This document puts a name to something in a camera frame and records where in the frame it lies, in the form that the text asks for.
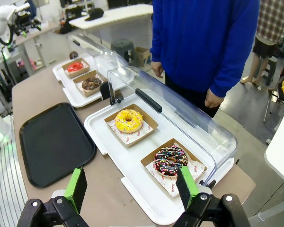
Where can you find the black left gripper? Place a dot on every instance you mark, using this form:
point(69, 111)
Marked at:
point(23, 21)

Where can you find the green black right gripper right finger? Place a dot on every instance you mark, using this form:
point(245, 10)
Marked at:
point(187, 186)

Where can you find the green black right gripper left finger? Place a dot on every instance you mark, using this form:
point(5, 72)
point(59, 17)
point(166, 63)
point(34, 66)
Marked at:
point(75, 186)

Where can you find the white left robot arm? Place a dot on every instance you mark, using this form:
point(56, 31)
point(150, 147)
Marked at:
point(2, 21)

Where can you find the person's left forearm blue sleeve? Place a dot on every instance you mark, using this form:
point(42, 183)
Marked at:
point(234, 66)

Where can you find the person's right forearm blue sleeve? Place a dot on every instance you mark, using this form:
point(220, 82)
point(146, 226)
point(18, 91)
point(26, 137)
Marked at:
point(156, 42)

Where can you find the chocolate donut with colourful sprinkles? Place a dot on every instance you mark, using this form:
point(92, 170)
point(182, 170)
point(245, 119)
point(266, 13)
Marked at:
point(163, 165)

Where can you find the cardboard tray with sprinkle donut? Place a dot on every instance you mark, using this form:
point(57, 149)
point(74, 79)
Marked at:
point(148, 162)

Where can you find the black plastic serving tray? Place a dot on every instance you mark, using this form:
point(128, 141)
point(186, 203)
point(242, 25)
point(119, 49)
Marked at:
point(55, 142)

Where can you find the red glazed donut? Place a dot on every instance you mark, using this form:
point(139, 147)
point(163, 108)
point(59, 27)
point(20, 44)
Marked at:
point(72, 68)

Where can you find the cardboard tray with yellow donut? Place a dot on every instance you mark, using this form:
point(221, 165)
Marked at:
point(150, 124)

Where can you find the cardboard tray with red donut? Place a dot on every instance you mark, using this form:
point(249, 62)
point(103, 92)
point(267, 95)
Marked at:
point(77, 73)

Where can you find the yellow sprinkled donut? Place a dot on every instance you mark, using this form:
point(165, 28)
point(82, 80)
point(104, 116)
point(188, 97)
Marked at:
point(123, 125)

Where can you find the chocolate nut donut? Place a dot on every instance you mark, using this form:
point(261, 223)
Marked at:
point(87, 86)

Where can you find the cardboard tray with chocolate donut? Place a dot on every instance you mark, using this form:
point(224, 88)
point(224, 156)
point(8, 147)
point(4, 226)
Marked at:
point(92, 93)

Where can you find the person's left hand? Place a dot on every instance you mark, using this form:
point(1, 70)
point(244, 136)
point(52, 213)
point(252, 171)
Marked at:
point(214, 100)

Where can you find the person's right hand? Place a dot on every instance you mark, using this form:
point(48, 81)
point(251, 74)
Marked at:
point(157, 68)

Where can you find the black lid hinge knob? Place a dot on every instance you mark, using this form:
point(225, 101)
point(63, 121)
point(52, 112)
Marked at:
point(207, 184)
point(117, 98)

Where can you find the printed white paper liner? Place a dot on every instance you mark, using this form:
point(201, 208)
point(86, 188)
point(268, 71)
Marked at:
point(163, 182)
point(132, 136)

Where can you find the pink object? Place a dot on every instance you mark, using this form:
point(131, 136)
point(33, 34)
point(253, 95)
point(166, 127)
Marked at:
point(26, 63)

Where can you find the large white display case base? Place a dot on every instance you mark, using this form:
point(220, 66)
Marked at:
point(132, 170)

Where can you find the large clear display case lid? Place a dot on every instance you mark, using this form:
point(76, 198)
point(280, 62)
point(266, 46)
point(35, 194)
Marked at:
point(191, 123)

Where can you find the black cap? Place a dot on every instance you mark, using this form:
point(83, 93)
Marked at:
point(94, 14)

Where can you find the small white display case base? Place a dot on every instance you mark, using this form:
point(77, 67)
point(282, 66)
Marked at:
point(69, 91)

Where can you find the white counter table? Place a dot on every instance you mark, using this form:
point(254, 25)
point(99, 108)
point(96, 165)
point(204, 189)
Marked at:
point(113, 15)

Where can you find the person's black trousers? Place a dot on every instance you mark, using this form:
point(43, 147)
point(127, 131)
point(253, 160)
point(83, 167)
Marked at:
point(191, 94)

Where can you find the small clear display case lid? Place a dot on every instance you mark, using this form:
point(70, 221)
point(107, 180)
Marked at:
point(109, 61)

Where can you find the white side table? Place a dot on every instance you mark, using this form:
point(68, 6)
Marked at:
point(281, 151)

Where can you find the grey plastic stool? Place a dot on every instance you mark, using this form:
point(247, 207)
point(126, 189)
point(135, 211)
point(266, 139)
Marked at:
point(123, 47)

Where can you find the open cardboard box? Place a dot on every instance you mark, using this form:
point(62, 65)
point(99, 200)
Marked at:
point(142, 55)

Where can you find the person's blue hoodie torso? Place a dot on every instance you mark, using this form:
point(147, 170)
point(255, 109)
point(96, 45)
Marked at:
point(198, 42)

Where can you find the dark grey stool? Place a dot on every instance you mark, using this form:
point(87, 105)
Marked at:
point(271, 68)

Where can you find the bystander in plaid shirt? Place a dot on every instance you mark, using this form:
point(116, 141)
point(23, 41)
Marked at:
point(269, 23)

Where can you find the metal frame chair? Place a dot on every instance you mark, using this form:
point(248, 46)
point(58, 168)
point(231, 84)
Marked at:
point(274, 101)

